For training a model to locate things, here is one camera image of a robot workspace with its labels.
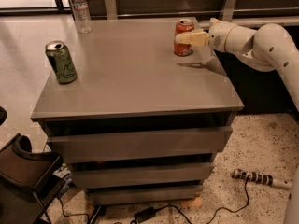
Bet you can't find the left metal bracket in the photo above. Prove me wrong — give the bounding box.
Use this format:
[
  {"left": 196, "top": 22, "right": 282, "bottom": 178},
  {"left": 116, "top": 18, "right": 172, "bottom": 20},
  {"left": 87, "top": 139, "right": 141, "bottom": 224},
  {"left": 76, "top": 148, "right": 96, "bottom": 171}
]
[{"left": 104, "top": 0, "right": 118, "bottom": 20}]

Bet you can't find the grey top drawer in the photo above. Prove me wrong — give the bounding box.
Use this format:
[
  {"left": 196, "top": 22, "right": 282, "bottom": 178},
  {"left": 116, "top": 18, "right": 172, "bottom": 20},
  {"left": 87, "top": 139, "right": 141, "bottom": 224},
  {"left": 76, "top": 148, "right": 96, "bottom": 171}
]
[{"left": 48, "top": 126, "right": 232, "bottom": 163}]

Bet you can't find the grey drawer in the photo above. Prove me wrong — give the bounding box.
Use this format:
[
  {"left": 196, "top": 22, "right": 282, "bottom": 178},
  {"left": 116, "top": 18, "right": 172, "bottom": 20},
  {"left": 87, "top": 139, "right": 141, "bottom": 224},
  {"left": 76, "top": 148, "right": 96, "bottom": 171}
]
[
  {"left": 48, "top": 126, "right": 232, "bottom": 163},
  {"left": 71, "top": 162, "right": 213, "bottom": 189},
  {"left": 89, "top": 185, "right": 203, "bottom": 205}
]

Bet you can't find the right metal bracket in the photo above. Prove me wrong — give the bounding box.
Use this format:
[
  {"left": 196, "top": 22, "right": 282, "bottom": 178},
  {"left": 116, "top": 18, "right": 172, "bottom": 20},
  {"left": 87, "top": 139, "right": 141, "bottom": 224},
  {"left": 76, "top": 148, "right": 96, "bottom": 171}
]
[{"left": 219, "top": 0, "right": 236, "bottom": 22}]

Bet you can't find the clear plastic water bottle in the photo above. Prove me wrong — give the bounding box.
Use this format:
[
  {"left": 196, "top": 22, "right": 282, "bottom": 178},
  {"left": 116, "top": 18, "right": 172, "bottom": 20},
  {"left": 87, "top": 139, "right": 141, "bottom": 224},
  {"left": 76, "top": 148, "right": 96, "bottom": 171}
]
[{"left": 69, "top": 0, "right": 93, "bottom": 34}]

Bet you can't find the grey middle drawer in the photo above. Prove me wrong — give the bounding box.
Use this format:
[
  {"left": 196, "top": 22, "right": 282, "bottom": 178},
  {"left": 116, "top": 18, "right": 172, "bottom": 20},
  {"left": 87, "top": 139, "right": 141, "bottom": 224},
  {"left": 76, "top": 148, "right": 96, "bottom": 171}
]
[{"left": 71, "top": 162, "right": 213, "bottom": 189}]

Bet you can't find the grey drawer cabinet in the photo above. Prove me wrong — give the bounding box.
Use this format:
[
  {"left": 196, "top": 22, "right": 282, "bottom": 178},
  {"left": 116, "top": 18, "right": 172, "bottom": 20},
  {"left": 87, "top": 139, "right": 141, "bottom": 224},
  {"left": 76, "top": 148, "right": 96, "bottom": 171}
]
[{"left": 32, "top": 19, "right": 243, "bottom": 194}]

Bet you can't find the metal bracket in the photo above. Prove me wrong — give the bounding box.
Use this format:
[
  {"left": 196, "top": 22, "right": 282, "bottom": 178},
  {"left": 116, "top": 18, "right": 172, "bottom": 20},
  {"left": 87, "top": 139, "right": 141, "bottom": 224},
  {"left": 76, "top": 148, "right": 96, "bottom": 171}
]
[
  {"left": 104, "top": 0, "right": 118, "bottom": 20},
  {"left": 219, "top": 0, "right": 236, "bottom": 22}
]

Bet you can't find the black chair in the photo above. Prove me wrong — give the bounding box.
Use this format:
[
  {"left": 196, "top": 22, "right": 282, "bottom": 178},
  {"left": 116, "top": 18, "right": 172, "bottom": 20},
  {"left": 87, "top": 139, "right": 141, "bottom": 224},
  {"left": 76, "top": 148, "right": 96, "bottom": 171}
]
[{"left": 0, "top": 105, "right": 65, "bottom": 224}]

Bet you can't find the grey bottom drawer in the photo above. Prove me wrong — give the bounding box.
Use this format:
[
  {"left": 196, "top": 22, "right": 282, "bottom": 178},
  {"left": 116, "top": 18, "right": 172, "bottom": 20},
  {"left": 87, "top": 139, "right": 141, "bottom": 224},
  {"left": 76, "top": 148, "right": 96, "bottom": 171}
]
[{"left": 89, "top": 185, "right": 203, "bottom": 205}]

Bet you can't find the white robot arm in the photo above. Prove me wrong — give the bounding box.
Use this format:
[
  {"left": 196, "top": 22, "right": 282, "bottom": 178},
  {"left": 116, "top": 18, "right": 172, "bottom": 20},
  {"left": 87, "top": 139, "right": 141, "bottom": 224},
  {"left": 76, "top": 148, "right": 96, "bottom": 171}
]
[{"left": 175, "top": 18, "right": 299, "bottom": 110}]

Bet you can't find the orange coke can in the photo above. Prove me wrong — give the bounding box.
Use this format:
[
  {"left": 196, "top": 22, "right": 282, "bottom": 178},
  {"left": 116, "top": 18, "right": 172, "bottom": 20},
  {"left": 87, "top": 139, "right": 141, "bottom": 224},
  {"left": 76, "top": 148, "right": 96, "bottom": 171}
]
[{"left": 174, "top": 18, "right": 194, "bottom": 57}]

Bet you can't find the black power adapter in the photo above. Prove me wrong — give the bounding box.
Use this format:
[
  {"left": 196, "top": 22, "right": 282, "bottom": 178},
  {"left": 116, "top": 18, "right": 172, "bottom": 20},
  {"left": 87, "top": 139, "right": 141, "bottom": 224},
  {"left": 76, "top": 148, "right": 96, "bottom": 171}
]
[{"left": 135, "top": 207, "right": 156, "bottom": 224}]

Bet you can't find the striped black white wand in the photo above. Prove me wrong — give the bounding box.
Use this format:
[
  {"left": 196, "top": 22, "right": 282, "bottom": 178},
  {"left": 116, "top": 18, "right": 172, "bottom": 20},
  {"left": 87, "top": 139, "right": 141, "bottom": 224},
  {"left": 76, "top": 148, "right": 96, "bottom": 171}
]
[{"left": 231, "top": 169, "right": 292, "bottom": 190}]

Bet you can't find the green soda can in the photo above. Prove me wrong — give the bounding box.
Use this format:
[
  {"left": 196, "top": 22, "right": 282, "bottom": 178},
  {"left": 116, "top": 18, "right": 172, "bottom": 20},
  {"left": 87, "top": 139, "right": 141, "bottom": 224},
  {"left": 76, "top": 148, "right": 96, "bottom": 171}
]
[{"left": 45, "top": 40, "right": 78, "bottom": 84}]

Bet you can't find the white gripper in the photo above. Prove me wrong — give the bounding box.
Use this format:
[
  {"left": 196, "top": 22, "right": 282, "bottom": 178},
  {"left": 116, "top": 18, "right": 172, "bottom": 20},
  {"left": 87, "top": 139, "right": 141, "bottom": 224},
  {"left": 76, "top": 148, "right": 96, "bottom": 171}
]
[{"left": 175, "top": 18, "right": 236, "bottom": 52}]

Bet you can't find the black floor cable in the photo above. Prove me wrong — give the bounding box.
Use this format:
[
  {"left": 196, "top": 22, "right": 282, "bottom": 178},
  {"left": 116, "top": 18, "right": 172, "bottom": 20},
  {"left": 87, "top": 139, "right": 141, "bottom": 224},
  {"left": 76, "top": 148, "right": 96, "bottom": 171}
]
[{"left": 57, "top": 179, "right": 250, "bottom": 224}]

